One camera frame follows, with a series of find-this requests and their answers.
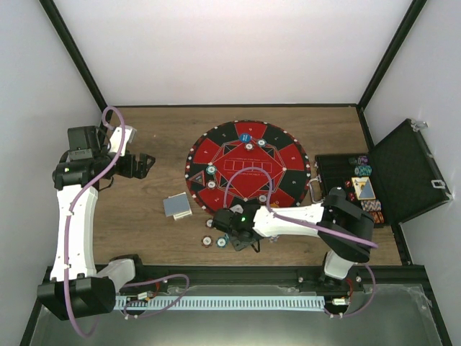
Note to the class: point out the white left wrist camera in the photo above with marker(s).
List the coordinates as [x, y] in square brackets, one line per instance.
[120, 139]

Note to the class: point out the card deck in case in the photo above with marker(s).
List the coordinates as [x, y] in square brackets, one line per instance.
[363, 188]

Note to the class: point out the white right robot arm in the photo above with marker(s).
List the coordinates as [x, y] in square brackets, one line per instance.
[344, 227]

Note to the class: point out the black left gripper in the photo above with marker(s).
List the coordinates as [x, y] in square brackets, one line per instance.
[142, 171]

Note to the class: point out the black enclosure frame post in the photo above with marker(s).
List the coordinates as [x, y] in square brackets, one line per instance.
[61, 28]
[399, 37]

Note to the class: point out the black enclosure frame post right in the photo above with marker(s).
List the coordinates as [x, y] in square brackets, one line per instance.
[399, 37]

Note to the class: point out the purple chip row in case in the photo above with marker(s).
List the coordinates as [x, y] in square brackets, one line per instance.
[362, 160]

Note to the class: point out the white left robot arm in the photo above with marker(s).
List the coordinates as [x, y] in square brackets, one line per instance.
[75, 288]

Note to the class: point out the red poker chip stack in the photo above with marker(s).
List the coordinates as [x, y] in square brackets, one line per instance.
[207, 241]

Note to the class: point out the white card box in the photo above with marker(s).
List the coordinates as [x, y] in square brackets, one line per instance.
[184, 214]

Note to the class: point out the light blue slotted cable duct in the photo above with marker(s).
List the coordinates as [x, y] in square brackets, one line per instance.
[225, 303]

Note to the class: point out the black enclosure frame post left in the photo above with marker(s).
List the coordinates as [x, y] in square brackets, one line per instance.
[61, 28]

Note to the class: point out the teal 50 chip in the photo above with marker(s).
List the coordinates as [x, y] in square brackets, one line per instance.
[211, 169]

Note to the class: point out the blue backed card deck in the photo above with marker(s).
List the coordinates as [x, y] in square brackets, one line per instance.
[176, 204]

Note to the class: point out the red 100 chip off mat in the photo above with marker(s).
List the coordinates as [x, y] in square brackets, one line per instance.
[209, 223]

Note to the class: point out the orange red chip row case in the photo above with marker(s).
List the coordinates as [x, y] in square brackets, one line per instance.
[378, 217]

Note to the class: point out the round red black poker mat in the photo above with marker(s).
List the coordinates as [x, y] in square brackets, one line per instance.
[280, 170]

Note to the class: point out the blue small blind button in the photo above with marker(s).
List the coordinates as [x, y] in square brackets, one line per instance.
[245, 137]

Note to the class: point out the teal chip row in case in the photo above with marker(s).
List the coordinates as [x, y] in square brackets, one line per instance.
[363, 170]

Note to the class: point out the black front mounting rail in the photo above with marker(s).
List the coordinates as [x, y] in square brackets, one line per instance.
[304, 278]

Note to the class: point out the black poker chip case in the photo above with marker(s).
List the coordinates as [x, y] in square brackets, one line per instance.
[405, 177]

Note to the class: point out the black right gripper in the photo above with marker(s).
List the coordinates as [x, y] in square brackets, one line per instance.
[238, 244]

